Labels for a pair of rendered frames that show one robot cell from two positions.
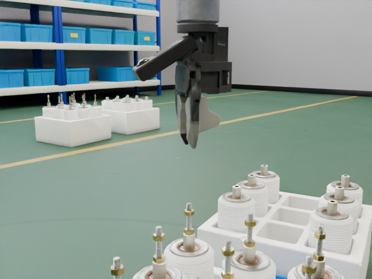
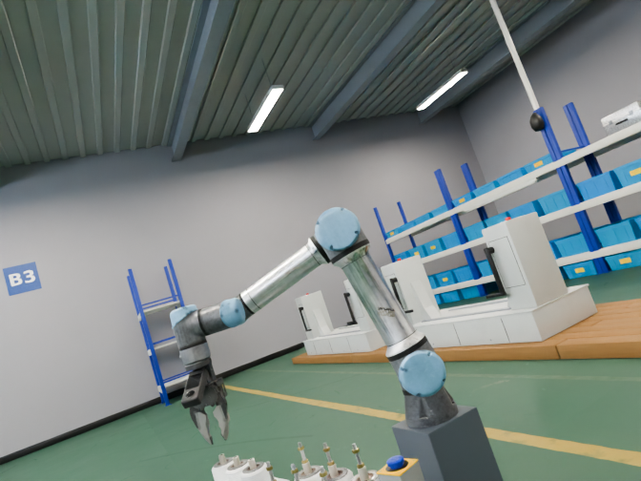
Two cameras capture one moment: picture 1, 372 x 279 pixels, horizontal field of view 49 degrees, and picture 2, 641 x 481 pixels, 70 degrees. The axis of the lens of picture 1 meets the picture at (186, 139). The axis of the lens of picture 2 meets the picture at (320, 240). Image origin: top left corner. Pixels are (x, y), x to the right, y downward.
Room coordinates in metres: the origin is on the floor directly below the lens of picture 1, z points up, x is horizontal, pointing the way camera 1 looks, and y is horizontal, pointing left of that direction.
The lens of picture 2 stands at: (-0.12, 0.99, 0.72)
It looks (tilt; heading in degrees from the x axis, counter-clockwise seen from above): 7 degrees up; 291
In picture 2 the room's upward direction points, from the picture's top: 19 degrees counter-clockwise
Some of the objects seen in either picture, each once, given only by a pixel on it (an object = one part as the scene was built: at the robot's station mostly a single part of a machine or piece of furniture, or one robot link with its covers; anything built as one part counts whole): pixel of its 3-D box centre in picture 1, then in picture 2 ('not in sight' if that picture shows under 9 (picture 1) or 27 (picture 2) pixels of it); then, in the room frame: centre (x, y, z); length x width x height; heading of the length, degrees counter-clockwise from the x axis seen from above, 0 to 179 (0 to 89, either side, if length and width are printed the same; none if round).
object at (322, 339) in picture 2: not in sight; (344, 314); (1.80, -3.93, 0.45); 1.61 x 0.57 x 0.74; 139
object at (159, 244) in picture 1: (159, 248); not in sight; (0.61, 0.04, 0.30); 0.01 x 0.01 x 0.08
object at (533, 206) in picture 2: not in sight; (535, 210); (-0.53, -5.34, 0.89); 0.50 x 0.38 x 0.21; 49
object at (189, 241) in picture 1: (189, 241); not in sight; (0.72, -0.01, 0.26); 0.02 x 0.02 x 0.03
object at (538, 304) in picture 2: not in sight; (467, 285); (0.27, -2.58, 0.45); 1.45 x 0.57 x 0.74; 139
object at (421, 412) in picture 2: not in sight; (426, 399); (0.24, -0.33, 0.35); 0.15 x 0.15 x 0.10
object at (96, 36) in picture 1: (91, 37); not in sight; (6.01, 1.36, 0.89); 0.50 x 0.38 x 0.21; 48
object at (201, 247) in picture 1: (189, 247); not in sight; (0.72, -0.01, 0.25); 0.08 x 0.08 x 0.01
